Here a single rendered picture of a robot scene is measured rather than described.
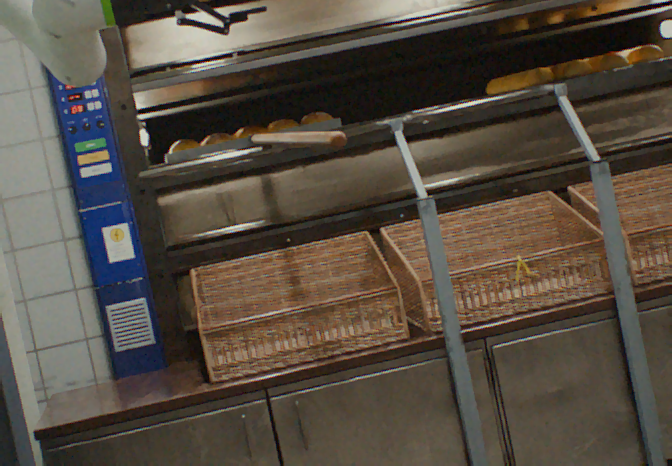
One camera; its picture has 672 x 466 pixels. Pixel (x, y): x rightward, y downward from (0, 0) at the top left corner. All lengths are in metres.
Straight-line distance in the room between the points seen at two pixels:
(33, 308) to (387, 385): 1.13
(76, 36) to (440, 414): 1.62
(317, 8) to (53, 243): 1.06
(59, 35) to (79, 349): 1.76
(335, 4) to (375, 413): 1.27
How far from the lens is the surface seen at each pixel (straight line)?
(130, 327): 3.91
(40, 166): 3.93
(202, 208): 3.92
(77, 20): 2.34
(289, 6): 3.97
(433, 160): 4.00
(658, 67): 4.20
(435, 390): 3.49
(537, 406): 3.57
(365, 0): 3.99
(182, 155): 3.96
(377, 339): 3.50
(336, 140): 2.18
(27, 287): 3.95
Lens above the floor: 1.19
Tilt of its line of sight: 4 degrees down
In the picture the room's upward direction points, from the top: 12 degrees counter-clockwise
